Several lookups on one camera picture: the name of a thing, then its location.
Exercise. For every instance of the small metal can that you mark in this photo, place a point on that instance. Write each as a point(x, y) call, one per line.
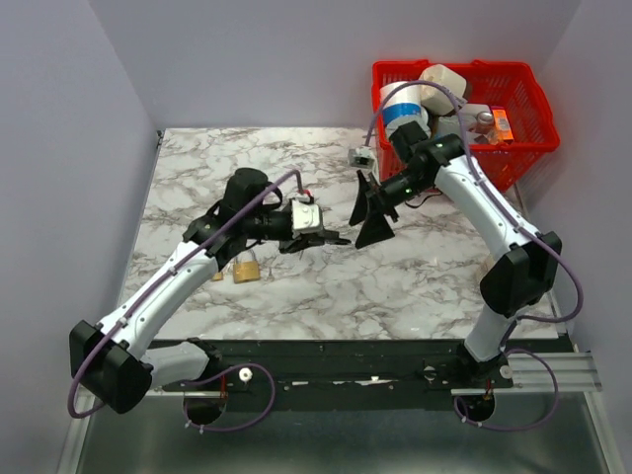
point(485, 118)

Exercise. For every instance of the aluminium frame rail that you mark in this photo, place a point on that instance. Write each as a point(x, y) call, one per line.
point(574, 372)

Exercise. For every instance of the beige paper roll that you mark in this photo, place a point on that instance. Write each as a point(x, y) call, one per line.
point(433, 99)

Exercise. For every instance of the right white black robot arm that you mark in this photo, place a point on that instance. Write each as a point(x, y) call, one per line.
point(525, 262)

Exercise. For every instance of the white blue tape roll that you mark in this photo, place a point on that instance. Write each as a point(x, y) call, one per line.
point(405, 102)

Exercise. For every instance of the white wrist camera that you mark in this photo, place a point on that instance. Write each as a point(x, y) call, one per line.
point(362, 157)
point(306, 216)

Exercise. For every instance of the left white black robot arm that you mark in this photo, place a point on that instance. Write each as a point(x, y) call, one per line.
point(114, 359)

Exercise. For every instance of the white plastic bottle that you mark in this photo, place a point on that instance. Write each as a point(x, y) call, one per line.
point(481, 272)

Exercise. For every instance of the large brass padlock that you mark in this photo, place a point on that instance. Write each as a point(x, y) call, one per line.
point(246, 267)

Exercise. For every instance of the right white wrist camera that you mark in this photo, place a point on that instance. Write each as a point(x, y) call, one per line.
point(362, 157)

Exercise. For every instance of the grey box in basket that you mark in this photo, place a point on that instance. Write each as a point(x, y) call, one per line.
point(451, 125)

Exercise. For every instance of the orange small box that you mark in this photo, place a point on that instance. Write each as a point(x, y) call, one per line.
point(503, 127)

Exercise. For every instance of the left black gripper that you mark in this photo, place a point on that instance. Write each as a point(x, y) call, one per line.
point(296, 243)

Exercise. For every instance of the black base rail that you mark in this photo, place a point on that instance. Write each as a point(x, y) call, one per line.
point(339, 375)

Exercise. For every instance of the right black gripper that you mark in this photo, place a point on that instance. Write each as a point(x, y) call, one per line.
point(374, 228)

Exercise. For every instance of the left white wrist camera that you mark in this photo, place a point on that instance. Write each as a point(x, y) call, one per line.
point(306, 216)

